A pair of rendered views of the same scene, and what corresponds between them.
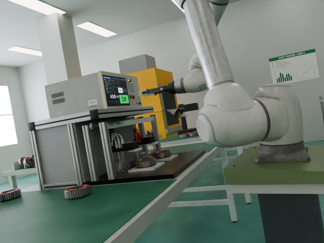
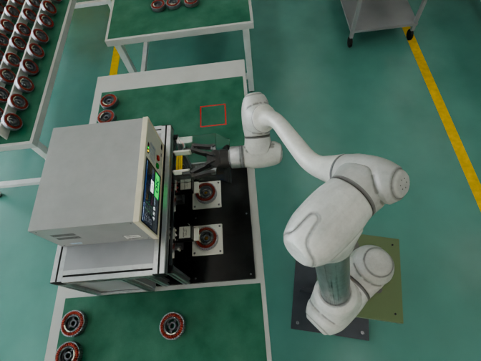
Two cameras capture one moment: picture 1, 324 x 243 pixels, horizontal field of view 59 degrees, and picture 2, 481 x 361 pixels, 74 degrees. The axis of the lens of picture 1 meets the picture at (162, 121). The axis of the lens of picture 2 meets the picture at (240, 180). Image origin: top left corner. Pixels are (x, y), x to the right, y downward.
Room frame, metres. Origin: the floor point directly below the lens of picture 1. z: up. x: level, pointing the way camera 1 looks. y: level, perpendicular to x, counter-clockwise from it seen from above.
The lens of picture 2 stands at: (0.98, 0.03, 2.29)
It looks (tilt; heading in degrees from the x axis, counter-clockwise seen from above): 63 degrees down; 346
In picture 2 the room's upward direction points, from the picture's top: 12 degrees counter-clockwise
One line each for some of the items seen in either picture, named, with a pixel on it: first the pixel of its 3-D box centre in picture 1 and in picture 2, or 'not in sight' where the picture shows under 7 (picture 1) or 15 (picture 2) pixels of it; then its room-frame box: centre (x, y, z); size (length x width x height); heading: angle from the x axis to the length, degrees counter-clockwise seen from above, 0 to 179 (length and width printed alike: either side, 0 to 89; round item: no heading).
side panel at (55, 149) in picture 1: (57, 157); (111, 285); (1.47, 0.57, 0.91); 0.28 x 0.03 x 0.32; 69
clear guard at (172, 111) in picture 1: (158, 116); (194, 160); (1.79, 0.02, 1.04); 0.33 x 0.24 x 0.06; 69
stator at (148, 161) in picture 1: (145, 162); (206, 238); (1.51, 0.12, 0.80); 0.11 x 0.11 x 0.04
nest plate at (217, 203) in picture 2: (162, 158); (207, 195); (1.74, 0.03, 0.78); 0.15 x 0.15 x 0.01; 69
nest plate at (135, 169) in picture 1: (146, 167); (207, 239); (1.51, 0.12, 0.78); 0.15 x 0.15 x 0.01; 69
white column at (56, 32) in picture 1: (68, 101); not in sight; (5.59, 1.74, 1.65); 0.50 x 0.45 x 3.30; 69
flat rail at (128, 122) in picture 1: (132, 122); (174, 198); (1.66, 0.17, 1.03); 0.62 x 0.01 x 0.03; 159
